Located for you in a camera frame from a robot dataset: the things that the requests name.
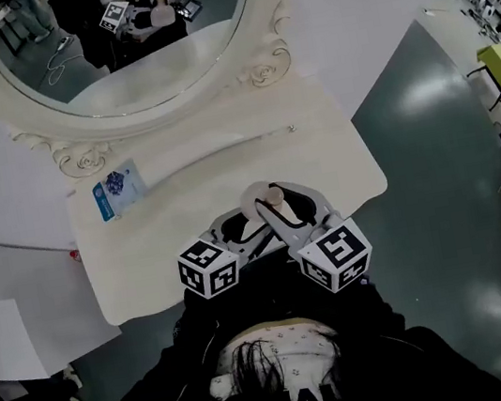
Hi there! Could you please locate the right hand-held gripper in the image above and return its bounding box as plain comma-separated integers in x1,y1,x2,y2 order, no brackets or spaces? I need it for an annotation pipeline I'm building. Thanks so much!
247,166,380,306

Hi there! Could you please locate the person's black jacket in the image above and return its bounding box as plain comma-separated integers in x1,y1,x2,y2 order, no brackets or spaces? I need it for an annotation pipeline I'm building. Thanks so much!
56,207,501,401

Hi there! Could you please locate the blue and white packet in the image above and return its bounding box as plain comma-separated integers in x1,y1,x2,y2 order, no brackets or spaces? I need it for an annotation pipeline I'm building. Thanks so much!
86,157,152,225

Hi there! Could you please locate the white foam board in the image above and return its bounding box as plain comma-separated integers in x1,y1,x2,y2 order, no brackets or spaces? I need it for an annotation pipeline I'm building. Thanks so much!
0,279,129,387

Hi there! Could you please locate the cream dressing table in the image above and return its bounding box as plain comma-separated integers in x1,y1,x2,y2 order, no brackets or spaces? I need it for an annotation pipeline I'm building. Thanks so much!
52,74,405,332

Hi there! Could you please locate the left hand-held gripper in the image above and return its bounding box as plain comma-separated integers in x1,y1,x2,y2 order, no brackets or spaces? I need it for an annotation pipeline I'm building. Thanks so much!
170,202,291,305

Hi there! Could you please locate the small pale pink bottle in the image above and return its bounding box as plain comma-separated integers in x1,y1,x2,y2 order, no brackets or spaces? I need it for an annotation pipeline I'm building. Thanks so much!
235,177,290,225

